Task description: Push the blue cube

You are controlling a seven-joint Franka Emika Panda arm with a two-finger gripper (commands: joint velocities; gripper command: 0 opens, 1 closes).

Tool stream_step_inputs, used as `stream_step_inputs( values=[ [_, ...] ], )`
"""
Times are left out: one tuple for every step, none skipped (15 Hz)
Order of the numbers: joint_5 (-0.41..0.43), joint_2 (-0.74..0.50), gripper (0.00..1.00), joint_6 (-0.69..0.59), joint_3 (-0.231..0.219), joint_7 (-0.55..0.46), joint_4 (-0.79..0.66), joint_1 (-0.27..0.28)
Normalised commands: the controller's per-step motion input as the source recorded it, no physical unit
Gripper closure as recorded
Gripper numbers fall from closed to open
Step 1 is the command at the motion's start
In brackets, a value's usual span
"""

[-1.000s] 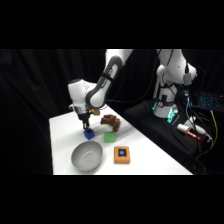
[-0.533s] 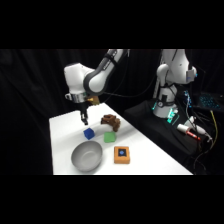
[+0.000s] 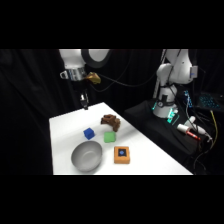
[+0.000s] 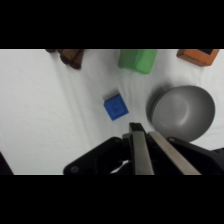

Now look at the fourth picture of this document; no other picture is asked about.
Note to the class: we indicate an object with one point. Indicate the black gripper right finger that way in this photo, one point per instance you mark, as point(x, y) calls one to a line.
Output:
point(173, 156)

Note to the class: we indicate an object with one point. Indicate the grey metal bowl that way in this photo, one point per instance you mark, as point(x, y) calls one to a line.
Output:
point(183, 111)

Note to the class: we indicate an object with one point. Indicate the green block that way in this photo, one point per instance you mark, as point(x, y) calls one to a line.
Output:
point(138, 60)

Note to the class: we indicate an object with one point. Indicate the orange block with blue print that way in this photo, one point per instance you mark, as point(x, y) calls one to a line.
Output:
point(199, 56)

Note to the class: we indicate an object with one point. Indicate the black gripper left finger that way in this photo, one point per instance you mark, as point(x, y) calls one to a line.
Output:
point(141, 153)

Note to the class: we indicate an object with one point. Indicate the blue cube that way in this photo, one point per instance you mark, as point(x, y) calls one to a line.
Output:
point(116, 107)

